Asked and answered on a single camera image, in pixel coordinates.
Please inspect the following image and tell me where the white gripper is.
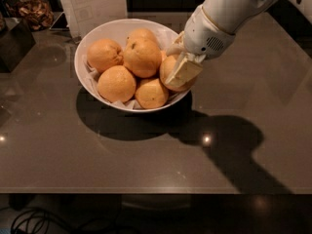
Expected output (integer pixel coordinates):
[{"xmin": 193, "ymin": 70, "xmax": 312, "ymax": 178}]
[{"xmin": 165, "ymin": 5, "xmax": 235, "ymax": 88}]

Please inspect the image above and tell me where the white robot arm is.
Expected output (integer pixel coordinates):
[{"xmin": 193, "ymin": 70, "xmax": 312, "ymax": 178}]
[{"xmin": 165, "ymin": 0, "xmax": 312, "ymax": 88}]

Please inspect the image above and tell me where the large centre orange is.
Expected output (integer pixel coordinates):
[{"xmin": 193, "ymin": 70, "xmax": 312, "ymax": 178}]
[{"xmin": 124, "ymin": 38, "xmax": 162, "ymax": 78}]

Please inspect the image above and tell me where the white ceramic bowl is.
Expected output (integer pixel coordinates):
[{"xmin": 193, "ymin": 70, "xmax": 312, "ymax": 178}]
[{"xmin": 74, "ymin": 18, "xmax": 193, "ymax": 114}]

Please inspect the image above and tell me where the white paper sign stand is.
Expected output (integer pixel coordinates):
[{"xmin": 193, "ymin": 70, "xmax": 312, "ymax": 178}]
[{"xmin": 60, "ymin": 0, "xmax": 128, "ymax": 38}]

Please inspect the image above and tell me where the dark box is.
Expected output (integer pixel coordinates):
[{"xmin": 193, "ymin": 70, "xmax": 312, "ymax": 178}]
[{"xmin": 0, "ymin": 18, "xmax": 35, "ymax": 73}]

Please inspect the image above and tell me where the black cable on floor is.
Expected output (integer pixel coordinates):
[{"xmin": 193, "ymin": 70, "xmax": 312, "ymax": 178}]
[{"xmin": 0, "ymin": 207, "xmax": 140, "ymax": 234}]

